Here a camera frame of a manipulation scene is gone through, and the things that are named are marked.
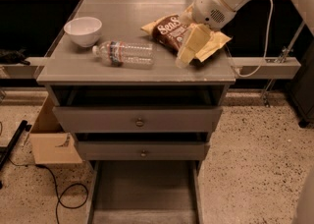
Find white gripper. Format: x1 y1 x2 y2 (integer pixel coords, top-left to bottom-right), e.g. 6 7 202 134
176 0 236 68

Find clear plastic water bottle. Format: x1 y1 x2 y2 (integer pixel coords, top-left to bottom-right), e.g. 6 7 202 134
92 40 154 69

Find grey drawer cabinet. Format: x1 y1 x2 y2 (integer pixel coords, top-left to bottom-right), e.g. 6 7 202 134
36 0 236 224

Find round top drawer knob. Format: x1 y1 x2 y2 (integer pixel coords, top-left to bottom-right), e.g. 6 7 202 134
135 118 144 127

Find round drawer knob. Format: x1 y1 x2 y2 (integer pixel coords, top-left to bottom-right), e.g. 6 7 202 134
140 150 147 157
135 118 144 127

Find round middle drawer knob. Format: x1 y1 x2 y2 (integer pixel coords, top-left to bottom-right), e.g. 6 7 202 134
140 150 147 157

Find grey top drawer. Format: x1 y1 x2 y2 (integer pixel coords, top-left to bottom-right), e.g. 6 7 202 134
53 107 222 133

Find grey middle drawer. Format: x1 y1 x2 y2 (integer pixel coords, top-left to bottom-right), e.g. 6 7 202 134
77 141 209 160

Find grey open bottom drawer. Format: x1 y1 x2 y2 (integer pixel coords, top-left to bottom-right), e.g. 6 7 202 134
86 160 204 224

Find brown yellow chip bag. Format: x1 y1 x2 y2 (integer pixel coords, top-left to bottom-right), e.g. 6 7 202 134
141 14 231 62

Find white ceramic bowl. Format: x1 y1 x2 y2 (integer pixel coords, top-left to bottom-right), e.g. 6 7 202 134
64 17 102 47

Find cardboard box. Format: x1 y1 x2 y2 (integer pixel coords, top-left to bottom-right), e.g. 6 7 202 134
29 96 82 164

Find black metal stand leg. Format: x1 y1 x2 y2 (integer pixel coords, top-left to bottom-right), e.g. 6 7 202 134
0 119 32 190

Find white hanging cable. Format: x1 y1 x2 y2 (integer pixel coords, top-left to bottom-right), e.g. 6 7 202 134
234 0 275 79

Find black object on rail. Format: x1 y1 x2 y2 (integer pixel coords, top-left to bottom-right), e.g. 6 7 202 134
0 49 30 65

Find black floor cable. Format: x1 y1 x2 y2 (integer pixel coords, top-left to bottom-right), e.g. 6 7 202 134
8 157 90 224

